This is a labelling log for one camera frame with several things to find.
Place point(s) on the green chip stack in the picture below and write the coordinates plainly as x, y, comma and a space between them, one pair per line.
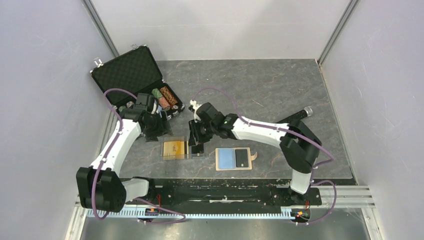
122, 108

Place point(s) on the clear acrylic card box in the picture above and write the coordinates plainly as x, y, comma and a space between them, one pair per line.
181, 138

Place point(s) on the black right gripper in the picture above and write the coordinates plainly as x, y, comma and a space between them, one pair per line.
196, 137

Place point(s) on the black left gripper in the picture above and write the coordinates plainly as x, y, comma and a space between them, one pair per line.
164, 127

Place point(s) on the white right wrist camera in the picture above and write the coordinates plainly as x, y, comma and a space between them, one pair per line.
193, 107

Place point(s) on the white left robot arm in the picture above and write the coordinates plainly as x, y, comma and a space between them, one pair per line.
99, 185

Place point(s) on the black poker chip case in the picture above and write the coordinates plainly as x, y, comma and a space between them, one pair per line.
135, 71

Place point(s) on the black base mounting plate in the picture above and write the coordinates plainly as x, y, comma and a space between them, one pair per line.
228, 195

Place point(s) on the black VIP card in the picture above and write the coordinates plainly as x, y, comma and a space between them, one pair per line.
242, 158
197, 150

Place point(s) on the black cylindrical flashlight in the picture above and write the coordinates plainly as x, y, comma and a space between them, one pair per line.
304, 113

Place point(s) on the purple chip stack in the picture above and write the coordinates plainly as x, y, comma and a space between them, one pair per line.
130, 104

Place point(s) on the tan leather card holder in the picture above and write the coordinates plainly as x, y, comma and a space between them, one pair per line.
225, 159

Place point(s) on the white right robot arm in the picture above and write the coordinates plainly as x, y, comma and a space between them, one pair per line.
299, 145

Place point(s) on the orange black chip stack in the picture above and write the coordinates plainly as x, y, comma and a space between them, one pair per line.
171, 99

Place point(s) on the pink chip stack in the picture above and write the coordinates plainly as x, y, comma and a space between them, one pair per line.
161, 99

